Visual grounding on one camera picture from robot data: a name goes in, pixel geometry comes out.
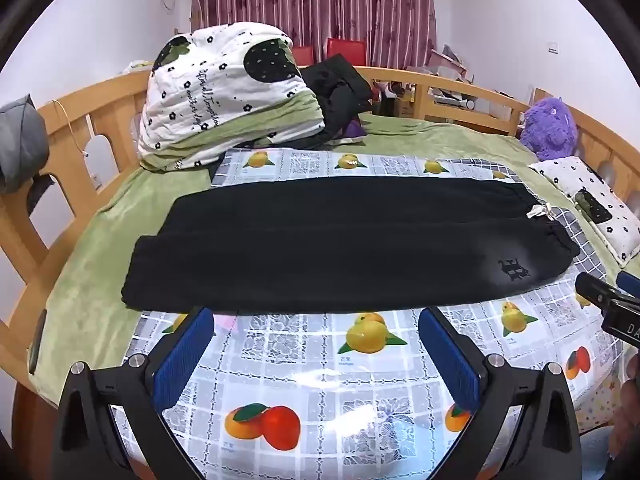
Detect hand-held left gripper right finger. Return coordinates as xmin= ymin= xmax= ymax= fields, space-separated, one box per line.
xmin=418 ymin=305 xmax=583 ymax=480

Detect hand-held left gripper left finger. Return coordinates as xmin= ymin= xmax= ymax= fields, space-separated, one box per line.
xmin=51 ymin=305 xmax=217 ymax=480

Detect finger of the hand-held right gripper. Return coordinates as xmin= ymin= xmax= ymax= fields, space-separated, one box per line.
xmin=616 ymin=269 xmax=640 ymax=295
xmin=575 ymin=271 xmax=640 ymax=312

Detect plain black pants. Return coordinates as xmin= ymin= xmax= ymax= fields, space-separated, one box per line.
xmin=121 ymin=176 xmax=581 ymax=317

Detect person's right hand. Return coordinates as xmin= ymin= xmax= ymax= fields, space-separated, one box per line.
xmin=612 ymin=375 xmax=640 ymax=456

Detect white flower print pillow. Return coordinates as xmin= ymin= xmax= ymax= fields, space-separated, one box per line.
xmin=530 ymin=156 xmax=640 ymax=267

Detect fruit print plastic tablecloth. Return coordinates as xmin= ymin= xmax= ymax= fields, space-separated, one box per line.
xmin=107 ymin=147 xmax=623 ymax=480

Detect green bed sheet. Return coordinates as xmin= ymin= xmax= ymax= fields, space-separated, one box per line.
xmin=37 ymin=112 xmax=626 ymax=376

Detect purple plush toy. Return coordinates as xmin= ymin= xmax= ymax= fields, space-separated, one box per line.
xmin=520 ymin=97 xmax=578 ymax=161

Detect purple cloth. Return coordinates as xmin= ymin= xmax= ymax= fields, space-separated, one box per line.
xmin=340 ymin=117 xmax=368 ymax=141

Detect pile of cardboard clutter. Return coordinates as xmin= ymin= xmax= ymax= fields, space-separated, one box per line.
xmin=430 ymin=45 xmax=476 ymax=86

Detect grey cloth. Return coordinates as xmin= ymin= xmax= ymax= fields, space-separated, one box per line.
xmin=0 ymin=94 xmax=50 ymax=195

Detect white flower print quilt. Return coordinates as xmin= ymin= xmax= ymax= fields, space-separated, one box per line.
xmin=137 ymin=21 xmax=326 ymax=171

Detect black jacket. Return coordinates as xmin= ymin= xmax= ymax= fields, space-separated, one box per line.
xmin=299 ymin=53 xmax=375 ymax=148

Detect red patterned curtain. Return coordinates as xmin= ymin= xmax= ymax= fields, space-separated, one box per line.
xmin=191 ymin=0 xmax=437 ymax=68

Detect wooden bed frame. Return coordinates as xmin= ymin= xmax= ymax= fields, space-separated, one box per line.
xmin=0 ymin=65 xmax=640 ymax=480

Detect white cable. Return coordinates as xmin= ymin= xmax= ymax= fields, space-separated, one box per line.
xmin=50 ymin=99 xmax=93 ymax=161

